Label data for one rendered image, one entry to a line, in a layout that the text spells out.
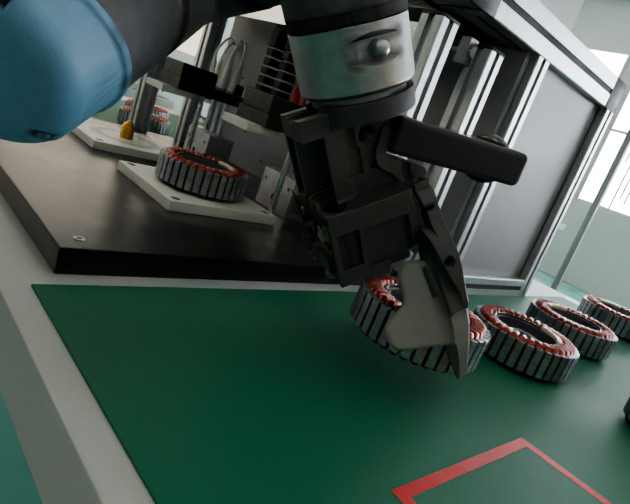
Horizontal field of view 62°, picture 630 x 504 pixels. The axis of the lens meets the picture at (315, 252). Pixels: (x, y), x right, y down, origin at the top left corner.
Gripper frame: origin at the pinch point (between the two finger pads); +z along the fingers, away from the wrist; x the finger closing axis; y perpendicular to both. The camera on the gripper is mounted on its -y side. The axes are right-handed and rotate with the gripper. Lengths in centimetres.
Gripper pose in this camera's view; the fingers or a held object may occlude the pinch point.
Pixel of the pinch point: (420, 326)
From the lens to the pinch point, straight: 45.3
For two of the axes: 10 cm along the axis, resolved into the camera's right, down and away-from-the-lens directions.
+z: 2.0, 8.7, 4.6
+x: 3.6, 3.7, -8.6
